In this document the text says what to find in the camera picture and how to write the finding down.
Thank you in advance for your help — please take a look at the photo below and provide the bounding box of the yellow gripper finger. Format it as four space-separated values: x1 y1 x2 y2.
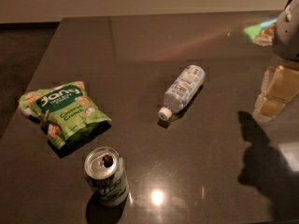
255 62 299 118

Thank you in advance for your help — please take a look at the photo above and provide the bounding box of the clear blue plastic bottle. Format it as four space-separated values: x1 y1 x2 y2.
158 64 206 120

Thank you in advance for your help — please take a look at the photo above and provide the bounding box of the green snack packet at edge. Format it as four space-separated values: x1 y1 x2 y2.
253 21 277 46

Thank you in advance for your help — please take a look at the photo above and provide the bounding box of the green aluminium soda can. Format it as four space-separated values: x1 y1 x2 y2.
84 147 129 207

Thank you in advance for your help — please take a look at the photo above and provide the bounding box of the green coconut crunch chips bag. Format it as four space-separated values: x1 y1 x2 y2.
19 81 111 150

